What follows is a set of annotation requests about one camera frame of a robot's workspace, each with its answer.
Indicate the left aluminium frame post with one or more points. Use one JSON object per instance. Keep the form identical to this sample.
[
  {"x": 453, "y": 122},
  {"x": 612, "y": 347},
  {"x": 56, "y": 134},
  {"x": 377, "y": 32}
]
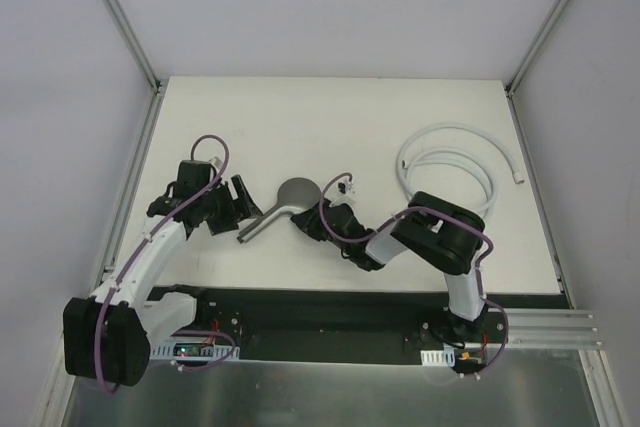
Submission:
[{"x": 131, "y": 41}]

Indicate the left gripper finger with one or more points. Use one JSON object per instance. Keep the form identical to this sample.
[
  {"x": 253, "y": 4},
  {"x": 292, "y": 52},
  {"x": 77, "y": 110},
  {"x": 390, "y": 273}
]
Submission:
[
  {"x": 221, "y": 225},
  {"x": 244, "y": 204}
]

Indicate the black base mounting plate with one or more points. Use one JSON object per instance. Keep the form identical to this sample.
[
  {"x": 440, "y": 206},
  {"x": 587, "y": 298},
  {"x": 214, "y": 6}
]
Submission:
[{"x": 377, "y": 328}]

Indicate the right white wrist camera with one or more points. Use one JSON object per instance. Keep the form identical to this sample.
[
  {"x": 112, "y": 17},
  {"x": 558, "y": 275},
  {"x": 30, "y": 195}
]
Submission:
[{"x": 344, "y": 189}]

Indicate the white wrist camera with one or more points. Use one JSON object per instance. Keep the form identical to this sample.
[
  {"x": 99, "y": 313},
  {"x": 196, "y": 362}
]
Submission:
[
  {"x": 216, "y": 162},
  {"x": 344, "y": 189}
]

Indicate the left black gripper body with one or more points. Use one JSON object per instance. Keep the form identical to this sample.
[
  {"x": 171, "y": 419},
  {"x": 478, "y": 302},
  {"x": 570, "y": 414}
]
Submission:
[{"x": 235, "y": 202}]

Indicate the left white cable duct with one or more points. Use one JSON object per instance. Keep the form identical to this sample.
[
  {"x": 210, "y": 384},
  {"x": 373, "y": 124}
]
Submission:
[{"x": 184, "y": 350}]

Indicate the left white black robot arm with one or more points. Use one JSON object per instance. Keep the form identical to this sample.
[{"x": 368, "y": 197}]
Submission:
[{"x": 109, "y": 336}]

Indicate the aluminium frame post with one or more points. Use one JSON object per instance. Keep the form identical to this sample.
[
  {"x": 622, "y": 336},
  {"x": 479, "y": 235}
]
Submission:
[
  {"x": 542, "y": 35},
  {"x": 131, "y": 41}
]

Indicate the right white cable duct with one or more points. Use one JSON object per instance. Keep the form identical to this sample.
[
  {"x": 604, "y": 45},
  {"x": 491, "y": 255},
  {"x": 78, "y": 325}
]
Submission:
[{"x": 444, "y": 357}]

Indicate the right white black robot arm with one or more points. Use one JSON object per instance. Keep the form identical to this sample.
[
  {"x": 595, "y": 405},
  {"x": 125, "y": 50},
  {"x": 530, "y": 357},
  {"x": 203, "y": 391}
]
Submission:
[{"x": 446, "y": 236}]

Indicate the grey shower head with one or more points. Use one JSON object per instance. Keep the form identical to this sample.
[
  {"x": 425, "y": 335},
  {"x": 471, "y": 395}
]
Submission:
[{"x": 294, "y": 196}]

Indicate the white cable duct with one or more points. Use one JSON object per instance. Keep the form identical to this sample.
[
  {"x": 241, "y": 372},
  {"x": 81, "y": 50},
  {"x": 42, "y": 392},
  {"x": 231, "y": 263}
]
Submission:
[
  {"x": 444, "y": 357},
  {"x": 184, "y": 350}
]

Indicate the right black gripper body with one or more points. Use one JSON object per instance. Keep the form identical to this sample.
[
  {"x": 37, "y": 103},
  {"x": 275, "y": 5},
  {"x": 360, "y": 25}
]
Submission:
[{"x": 320, "y": 222}]

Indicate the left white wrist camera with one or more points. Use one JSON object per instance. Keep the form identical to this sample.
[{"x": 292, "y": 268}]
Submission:
[{"x": 216, "y": 162}]

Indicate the right aluminium frame post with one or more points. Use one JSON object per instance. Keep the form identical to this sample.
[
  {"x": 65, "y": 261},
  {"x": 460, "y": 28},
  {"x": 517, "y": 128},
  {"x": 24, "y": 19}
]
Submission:
[{"x": 542, "y": 35}]

